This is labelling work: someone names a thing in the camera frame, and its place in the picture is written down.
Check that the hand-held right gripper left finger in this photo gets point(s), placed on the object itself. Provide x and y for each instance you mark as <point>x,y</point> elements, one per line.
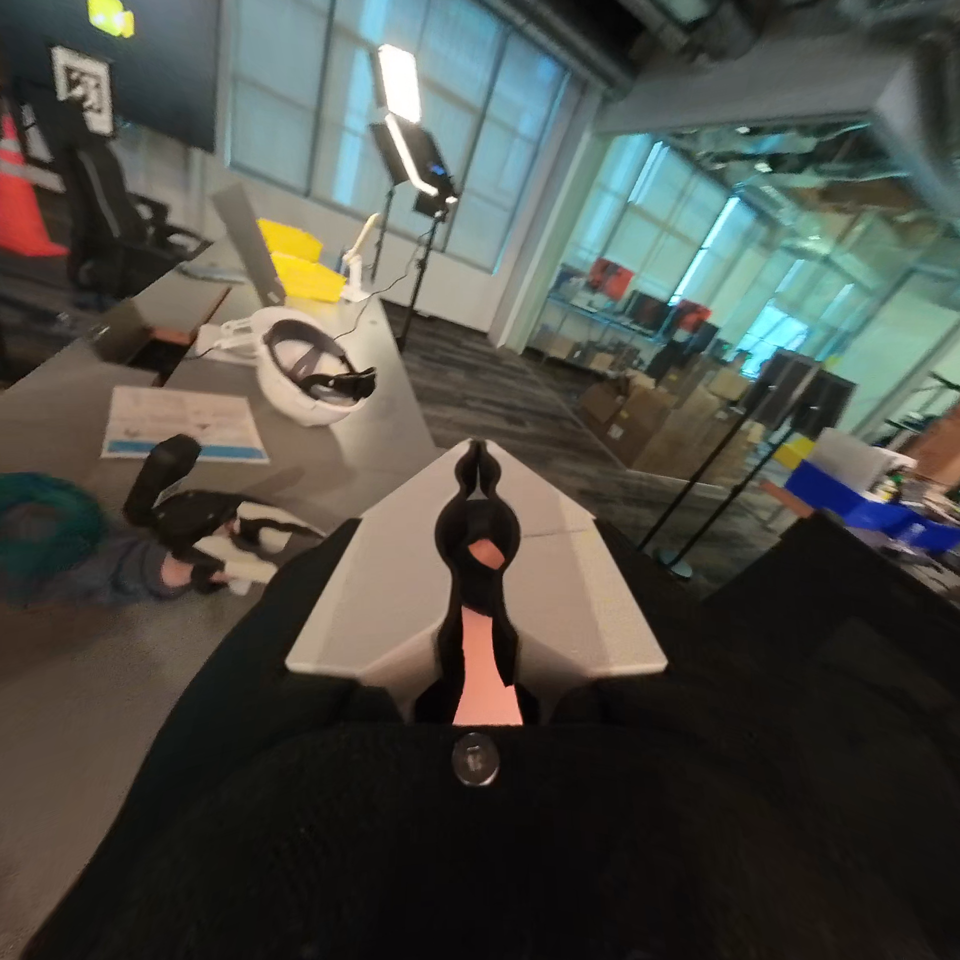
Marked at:
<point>375,592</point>

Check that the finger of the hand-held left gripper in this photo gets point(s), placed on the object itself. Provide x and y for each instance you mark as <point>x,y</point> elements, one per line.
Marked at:
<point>251,574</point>
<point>289,534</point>

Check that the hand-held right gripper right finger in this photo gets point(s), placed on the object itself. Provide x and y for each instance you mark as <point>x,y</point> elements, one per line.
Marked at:
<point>577,592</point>

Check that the pink lego piece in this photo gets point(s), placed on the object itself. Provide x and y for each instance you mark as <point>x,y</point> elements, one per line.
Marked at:
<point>480,675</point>

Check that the person's left forearm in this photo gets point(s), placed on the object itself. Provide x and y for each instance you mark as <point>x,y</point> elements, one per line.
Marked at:
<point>67,555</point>

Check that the person's left hand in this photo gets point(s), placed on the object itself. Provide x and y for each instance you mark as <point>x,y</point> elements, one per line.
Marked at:
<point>178,574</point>

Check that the printed paper sheet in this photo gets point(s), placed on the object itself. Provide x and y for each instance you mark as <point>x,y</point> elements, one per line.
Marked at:
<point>180,420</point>

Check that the black tripod stand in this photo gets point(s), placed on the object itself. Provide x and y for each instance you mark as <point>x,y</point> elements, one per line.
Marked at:
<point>675,564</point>

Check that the pile of cardboard boxes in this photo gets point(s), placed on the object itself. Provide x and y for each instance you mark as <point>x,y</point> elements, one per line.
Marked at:
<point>660,427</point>

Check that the white plastic stand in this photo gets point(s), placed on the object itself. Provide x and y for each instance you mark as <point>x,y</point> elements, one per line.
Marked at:
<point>225,334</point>

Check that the small yellow container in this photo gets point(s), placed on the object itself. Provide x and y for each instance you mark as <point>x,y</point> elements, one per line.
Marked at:
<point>795,451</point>

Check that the grey open laptop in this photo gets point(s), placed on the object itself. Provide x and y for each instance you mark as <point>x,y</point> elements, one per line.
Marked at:
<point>251,247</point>

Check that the black table cloth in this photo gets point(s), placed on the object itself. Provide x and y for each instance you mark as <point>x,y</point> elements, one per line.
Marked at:
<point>862,577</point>

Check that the metal shelf rack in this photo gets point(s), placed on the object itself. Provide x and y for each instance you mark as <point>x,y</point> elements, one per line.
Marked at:
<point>630,307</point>

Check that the blue plastic bin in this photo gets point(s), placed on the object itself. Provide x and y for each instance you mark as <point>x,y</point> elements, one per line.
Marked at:
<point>870,514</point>

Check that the black cabinet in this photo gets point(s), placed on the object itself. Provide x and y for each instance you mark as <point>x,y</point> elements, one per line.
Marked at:
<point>810,390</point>

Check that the white box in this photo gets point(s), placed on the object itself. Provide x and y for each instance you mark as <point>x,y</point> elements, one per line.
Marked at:
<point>855,457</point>

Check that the black office chair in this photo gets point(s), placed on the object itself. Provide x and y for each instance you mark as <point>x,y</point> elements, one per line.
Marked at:
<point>105,217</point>

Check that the orange traffic cone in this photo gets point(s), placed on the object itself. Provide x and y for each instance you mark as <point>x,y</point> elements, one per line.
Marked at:
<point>19,202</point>

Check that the wooden beam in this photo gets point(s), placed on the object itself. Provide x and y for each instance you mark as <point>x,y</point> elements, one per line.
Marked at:
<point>941,446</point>

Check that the black panel light on stand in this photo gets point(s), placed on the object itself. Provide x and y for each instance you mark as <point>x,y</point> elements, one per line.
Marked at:
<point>424,161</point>

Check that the black and white marker tag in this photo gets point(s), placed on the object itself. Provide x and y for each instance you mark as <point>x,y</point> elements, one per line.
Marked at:
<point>82,90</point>

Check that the lit panel light on stand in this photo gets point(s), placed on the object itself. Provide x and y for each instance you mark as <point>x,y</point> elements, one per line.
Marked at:
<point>399,82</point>

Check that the yellow sign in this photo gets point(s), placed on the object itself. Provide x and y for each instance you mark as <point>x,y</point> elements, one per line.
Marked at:
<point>112,16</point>

